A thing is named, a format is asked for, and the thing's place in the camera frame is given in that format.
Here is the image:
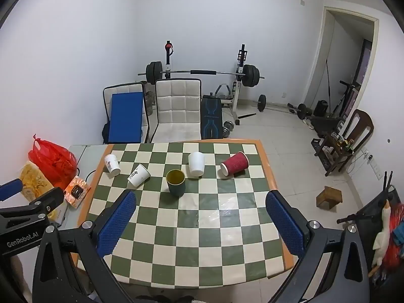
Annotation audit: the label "black folded scooter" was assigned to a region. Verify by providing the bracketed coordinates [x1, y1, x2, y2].
[336, 170, 399, 286]

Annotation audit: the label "white goose toy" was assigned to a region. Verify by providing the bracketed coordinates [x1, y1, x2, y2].
[370, 200, 394, 276]

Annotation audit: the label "orange packet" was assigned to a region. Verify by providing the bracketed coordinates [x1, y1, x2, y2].
[64, 176, 91, 209]

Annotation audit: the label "red ribbed paper cup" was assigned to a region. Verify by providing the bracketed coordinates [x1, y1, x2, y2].
[220, 151, 249, 176]

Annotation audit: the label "grey dumbbells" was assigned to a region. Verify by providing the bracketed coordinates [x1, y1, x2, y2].
[222, 120, 236, 138]

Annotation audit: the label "black kick scooter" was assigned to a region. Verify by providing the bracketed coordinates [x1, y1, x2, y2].
[330, 80, 356, 118]

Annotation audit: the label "green white checkered tablecloth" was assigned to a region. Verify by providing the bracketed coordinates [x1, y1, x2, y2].
[77, 139, 298, 289]

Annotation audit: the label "short barbell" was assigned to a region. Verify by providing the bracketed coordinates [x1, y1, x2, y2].
[252, 95, 307, 116]

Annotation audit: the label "long barbell with black plates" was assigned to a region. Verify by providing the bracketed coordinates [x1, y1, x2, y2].
[138, 62, 265, 88]

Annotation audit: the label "black speaker box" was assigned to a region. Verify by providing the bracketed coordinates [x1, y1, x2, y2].
[313, 100, 329, 117]

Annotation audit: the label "dark wooden chair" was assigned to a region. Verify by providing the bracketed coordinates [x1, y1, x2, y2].
[311, 109, 374, 177]

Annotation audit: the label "blue board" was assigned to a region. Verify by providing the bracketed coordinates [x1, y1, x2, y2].
[107, 91, 143, 143]

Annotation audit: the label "small wooden stool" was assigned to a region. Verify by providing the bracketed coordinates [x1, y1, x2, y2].
[316, 187, 343, 210]

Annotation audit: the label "dark green cup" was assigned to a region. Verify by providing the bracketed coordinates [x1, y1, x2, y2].
[166, 169, 186, 198]

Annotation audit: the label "black weight bench pad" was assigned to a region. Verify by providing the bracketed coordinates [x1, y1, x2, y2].
[201, 95, 225, 140]

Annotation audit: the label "yellow printed bag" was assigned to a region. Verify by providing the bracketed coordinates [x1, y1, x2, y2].
[19, 161, 56, 203]

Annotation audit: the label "white printed paper cup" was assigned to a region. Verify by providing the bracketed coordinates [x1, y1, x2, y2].
[104, 154, 121, 176]
[127, 163, 151, 189]

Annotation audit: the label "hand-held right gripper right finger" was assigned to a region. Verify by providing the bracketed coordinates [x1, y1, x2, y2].
[265, 190, 370, 303]

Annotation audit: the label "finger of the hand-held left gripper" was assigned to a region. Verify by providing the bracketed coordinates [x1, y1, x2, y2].
[0, 187, 65, 228]
[0, 178, 23, 202]

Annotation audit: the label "white quilted chair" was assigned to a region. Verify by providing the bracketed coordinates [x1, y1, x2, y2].
[151, 78, 203, 142]
[103, 82, 151, 144]

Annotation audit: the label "orange red cloth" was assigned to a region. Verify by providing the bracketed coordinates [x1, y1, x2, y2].
[387, 204, 404, 270]

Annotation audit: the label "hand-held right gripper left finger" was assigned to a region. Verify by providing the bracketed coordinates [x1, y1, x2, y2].
[32, 189, 138, 303]

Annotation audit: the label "white barbell rack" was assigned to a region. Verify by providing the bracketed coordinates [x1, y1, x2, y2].
[161, 41, 257, 126]

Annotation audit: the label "plain white cup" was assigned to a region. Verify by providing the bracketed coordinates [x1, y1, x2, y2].
[188, 152, 205, 178]

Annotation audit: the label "red plastic bag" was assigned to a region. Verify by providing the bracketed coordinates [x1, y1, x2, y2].
[28, 134, 79, 190]

